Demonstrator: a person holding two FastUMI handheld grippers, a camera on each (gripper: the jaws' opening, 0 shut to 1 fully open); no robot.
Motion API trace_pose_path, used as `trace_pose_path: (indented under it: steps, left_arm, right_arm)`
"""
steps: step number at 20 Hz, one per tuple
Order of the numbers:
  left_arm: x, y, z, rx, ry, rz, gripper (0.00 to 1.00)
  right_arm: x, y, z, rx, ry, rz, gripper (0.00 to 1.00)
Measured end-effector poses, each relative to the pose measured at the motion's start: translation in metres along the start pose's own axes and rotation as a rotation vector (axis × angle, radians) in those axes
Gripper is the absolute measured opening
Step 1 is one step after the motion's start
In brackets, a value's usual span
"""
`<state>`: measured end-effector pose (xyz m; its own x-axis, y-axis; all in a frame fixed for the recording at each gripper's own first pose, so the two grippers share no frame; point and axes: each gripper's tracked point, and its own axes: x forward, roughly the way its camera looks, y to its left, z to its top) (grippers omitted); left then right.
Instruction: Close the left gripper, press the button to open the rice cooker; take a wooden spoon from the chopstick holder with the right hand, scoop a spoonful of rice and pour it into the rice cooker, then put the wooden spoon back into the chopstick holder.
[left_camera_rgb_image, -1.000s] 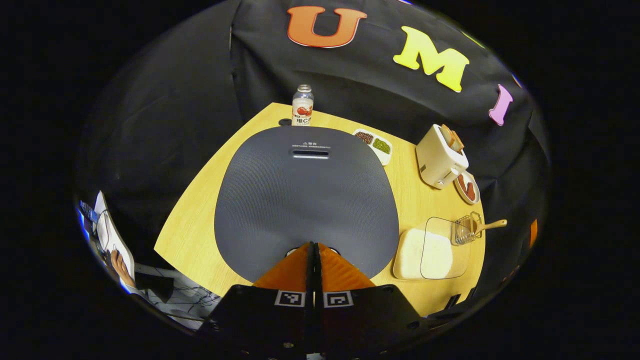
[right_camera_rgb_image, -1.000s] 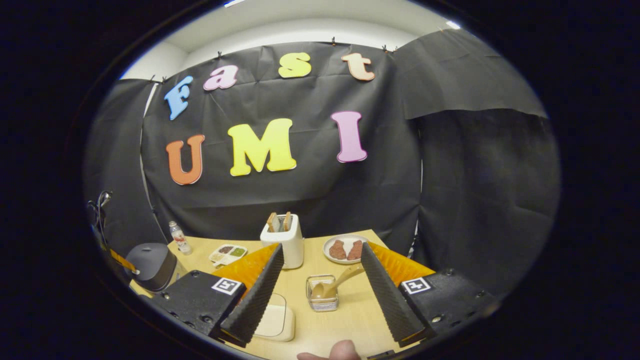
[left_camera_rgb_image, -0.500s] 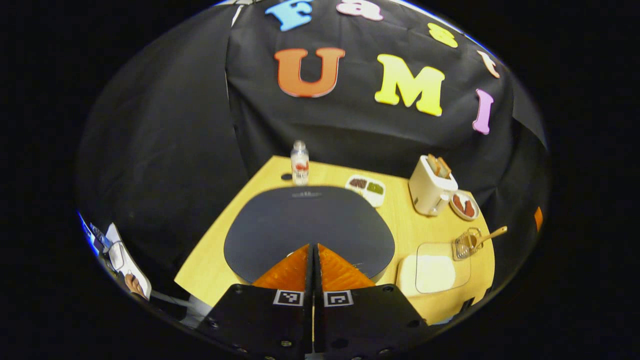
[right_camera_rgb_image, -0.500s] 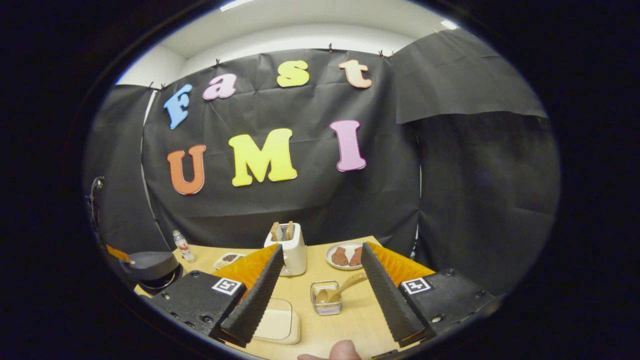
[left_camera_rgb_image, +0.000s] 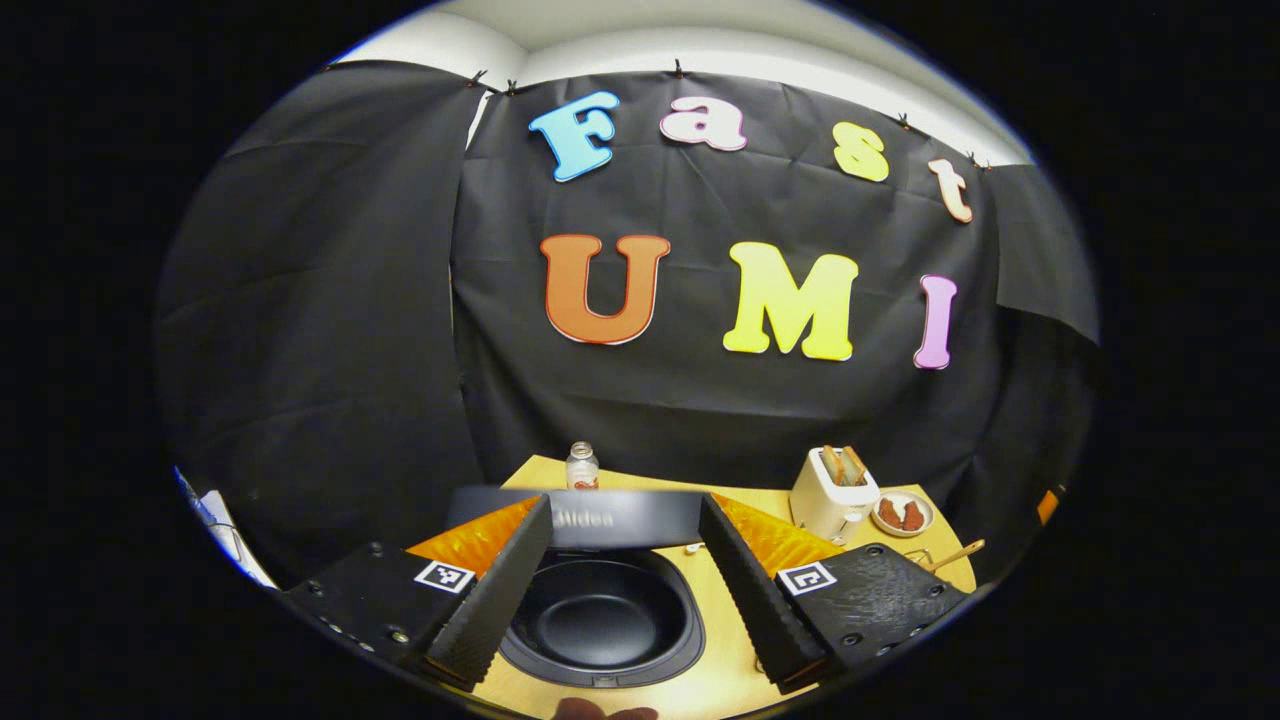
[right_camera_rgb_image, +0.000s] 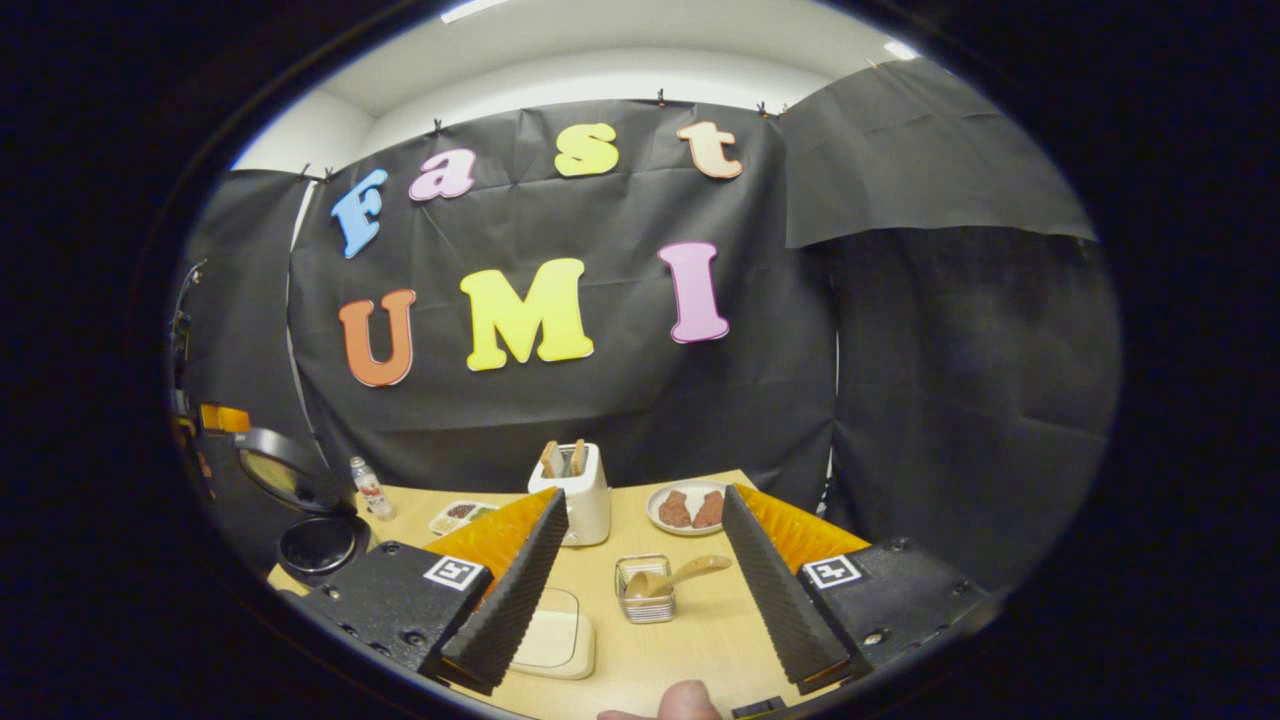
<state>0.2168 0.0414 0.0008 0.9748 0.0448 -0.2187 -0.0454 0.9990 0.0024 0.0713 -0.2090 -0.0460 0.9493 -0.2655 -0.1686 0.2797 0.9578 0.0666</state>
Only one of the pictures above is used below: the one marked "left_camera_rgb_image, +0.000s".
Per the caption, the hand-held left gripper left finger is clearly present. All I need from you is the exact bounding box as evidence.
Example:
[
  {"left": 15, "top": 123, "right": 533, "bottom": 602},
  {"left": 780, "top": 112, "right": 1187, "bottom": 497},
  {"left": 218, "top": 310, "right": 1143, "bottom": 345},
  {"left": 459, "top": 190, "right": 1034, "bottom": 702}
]
[{"left": 283, "top": 493, "right": 554, "bottom": 693}]

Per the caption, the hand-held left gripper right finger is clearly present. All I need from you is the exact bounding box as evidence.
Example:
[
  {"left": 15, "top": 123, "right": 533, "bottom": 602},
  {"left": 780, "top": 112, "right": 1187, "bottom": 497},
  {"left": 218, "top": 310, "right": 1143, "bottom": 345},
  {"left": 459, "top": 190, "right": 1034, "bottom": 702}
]
[{"left": 697, "top": 492, "right": 969, "bottom": 696}]

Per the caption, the wooden spoon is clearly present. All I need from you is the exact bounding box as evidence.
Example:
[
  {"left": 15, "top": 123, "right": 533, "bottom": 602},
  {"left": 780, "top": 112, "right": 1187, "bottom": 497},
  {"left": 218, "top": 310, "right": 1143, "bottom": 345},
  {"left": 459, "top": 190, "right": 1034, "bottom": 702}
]
[{"left": 925, "top": 540, "right": 986, "bottom": 574}]

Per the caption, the dark grey rice cooker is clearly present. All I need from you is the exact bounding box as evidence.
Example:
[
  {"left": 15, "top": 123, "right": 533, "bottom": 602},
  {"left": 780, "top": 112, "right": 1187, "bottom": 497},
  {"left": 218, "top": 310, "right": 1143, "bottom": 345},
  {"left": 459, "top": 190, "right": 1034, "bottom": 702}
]
[{"left": 445, "top": 485, "right": 707, "bottom": 689}]

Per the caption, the white toaster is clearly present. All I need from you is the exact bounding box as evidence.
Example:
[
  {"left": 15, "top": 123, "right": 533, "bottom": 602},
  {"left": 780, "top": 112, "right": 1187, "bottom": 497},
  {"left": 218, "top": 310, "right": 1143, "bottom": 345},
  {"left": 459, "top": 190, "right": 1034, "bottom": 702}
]
[{"left": 789, "top": 445, "right": 882, "bottom": 546}]

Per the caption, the white round plate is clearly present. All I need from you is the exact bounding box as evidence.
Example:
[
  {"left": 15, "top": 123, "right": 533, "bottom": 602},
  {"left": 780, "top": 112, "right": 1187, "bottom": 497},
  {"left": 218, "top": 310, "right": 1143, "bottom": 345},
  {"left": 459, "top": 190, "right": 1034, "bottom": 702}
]
[{"left": 871, "top": 490, "right": 935, "bottom": 538}]

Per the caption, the black backdrop cloth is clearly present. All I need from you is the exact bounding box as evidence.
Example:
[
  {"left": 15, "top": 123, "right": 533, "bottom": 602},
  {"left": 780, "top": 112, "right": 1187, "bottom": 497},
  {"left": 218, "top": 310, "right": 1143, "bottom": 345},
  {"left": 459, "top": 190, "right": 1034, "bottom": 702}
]
[{"left": 155, "top": 60, "right": 1101, "bottom": 591}]

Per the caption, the white desk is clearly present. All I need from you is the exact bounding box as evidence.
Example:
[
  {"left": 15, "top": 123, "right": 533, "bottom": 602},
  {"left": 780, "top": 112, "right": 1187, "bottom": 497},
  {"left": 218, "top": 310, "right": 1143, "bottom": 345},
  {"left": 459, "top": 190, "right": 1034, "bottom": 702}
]
[{"left": 175, "top": 468, "right": 278, "bottom": 589}]

